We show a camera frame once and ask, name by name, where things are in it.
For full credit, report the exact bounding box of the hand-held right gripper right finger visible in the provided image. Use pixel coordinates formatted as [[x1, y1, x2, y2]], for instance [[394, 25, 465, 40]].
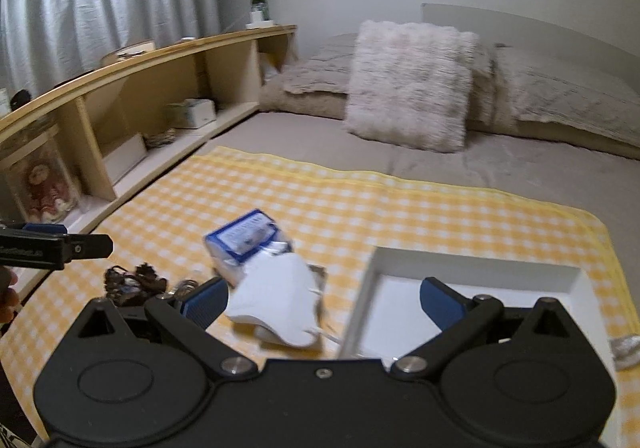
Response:
[[390, 277, 577, 383]]

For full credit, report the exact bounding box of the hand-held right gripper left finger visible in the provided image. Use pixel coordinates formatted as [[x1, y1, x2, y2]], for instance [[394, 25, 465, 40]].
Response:
[[75, 276, 258, 381]]

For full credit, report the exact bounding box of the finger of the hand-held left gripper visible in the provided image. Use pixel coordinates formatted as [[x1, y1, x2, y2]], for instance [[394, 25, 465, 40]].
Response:
[[21, 222, 69, 236], [65, 234, 114, 260]]

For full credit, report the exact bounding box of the white face mask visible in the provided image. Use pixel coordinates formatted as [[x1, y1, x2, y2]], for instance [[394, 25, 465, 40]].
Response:
[[224, 253, 325, 349]]

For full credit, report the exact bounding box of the blue and white packet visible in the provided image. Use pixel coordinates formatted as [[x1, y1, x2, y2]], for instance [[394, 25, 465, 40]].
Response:
[[202, 209, 294, 287]]

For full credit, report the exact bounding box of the silver foil sachet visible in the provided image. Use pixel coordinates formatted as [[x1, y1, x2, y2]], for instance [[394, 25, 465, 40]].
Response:
[[608, 334, 640, 372]]

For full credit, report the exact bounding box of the person's left hand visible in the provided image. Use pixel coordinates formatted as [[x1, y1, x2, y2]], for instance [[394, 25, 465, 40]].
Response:
[[0, 267, 21, 325]]

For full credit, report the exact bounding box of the glass jar with teddy bear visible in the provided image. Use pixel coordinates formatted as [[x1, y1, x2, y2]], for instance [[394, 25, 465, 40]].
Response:
[[0, 127, 84, 225]]

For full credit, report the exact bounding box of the dark brown scrunchie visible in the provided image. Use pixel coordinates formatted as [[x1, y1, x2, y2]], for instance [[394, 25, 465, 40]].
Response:
[[103, 264, 169, 302]]

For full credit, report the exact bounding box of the small woven basket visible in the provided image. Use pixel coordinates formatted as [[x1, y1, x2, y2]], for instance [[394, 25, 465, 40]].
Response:
[[144, 127, 177, 149]]

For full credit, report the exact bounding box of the yellow checked mat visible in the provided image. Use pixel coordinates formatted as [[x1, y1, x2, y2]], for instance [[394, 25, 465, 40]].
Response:
[[0, 145, 620, 441]]

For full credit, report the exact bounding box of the bed with taupe sheet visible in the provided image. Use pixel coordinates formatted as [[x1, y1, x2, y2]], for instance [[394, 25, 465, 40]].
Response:
[[197, 109, 640, 448]]

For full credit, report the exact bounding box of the white tissue box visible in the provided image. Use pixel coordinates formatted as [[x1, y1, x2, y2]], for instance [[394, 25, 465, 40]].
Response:
[[167, 98, 219, 130]]

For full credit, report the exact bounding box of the wooden bedside shelf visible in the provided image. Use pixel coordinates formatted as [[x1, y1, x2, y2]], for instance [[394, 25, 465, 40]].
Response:
[[0, 24, 297, 251]]

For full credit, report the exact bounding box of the fluffy cream cushion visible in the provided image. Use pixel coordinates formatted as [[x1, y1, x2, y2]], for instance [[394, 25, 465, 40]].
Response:
[[342, 20, 482, 154]]

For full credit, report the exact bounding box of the grey curtain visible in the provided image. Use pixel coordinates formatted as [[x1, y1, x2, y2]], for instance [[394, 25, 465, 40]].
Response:
[[0, 0, 222, 100]]

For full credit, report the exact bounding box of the beige quilted pillow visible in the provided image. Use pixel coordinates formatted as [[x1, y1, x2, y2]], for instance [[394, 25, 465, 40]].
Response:
[[466, 44, 640, 150], [281, 32, 360, 95]]

